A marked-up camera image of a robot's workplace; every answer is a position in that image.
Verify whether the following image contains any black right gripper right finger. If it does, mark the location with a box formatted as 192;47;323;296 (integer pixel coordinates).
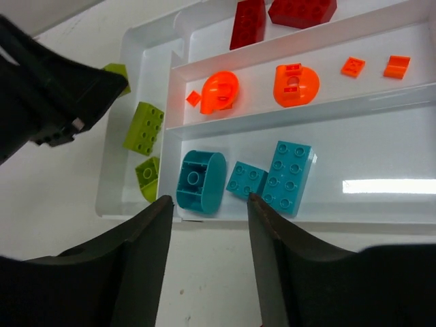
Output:
247;194;435;326

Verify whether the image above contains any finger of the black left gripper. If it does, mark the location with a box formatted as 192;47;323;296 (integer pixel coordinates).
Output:
1;16;127;162

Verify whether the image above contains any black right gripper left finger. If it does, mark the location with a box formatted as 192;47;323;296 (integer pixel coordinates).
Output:
1;196;174;326

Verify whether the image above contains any long lime green lego brick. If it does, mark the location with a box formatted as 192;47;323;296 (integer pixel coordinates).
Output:
123;102;164;156

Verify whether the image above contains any lime curved lego brick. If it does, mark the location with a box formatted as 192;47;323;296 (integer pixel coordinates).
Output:
135;157;159;203

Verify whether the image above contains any teal square lego brick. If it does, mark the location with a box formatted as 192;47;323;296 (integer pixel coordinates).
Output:
226;161;268;200

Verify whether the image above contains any teal curved lego brick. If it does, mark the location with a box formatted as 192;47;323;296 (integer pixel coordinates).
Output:
176;150;227;215

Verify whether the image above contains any orange ring lego piece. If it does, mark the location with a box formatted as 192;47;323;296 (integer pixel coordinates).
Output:
200;71;240;114

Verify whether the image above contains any orange curved lego piece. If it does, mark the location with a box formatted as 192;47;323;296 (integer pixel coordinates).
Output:
273;63;320;108

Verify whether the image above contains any small orange square lego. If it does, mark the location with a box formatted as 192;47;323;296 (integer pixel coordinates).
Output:
341;57;366;78

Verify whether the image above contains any small orange lego clip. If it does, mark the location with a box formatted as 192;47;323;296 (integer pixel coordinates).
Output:
383;55;411;80

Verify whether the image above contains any red sloped lego brick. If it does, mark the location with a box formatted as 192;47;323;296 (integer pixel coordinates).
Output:
268;0;337;29

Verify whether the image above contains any white compartment tray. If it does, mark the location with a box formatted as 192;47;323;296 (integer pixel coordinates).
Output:
95;1;435;234

